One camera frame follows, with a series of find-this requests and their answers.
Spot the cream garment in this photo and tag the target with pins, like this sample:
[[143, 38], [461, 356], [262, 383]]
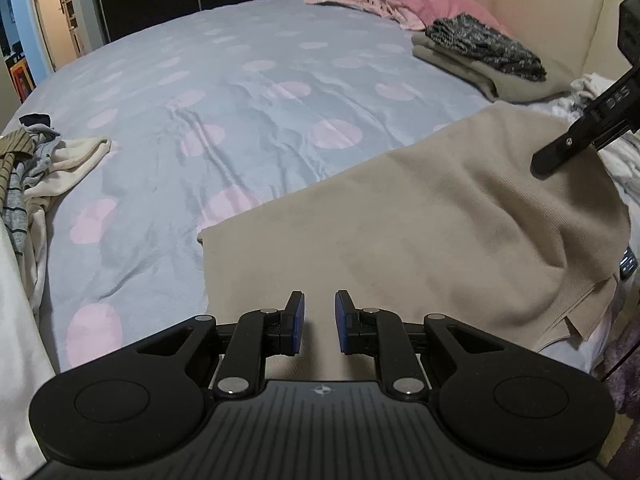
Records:
[[70, 160]]

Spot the grey dark-striped garment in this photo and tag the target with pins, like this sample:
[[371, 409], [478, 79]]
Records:
[[17, 210]]

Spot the folded beige and black clothes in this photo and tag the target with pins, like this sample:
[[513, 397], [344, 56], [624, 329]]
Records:
[[500, 82]]

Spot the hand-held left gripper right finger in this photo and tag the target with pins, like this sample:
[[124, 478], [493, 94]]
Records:
[[343, 325]]

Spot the olive striped garment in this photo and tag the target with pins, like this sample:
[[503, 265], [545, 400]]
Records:
[[12, 147]]

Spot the pink cloth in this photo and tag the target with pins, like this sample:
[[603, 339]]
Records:
[[360, 0]]

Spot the cream headboard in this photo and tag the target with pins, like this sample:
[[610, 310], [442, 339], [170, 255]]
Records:
[[550, 5]]

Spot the beige knit garment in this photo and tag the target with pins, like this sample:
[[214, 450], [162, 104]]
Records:
[[425, 220]]

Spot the white door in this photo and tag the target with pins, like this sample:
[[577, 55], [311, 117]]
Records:
[[47, 10]]

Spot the orange chair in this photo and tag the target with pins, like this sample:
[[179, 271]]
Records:
[[21, 80]]

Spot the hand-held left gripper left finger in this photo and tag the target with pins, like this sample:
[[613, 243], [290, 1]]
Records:
[[296, 325]]

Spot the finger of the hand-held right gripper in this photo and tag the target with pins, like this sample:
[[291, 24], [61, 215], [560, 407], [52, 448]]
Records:
[[565, 145]]

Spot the white cloth pile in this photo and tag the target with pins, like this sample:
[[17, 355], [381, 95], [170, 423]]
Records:
[[585, 85]]

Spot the black grey knit garment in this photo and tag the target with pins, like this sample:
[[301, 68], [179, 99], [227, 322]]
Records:
[[480, 45]]

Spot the white t-shirt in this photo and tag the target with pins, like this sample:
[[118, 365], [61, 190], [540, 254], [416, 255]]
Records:
[[15, 360]]

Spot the purple fluffy blanket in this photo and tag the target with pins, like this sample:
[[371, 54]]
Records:
[[622, 370]]

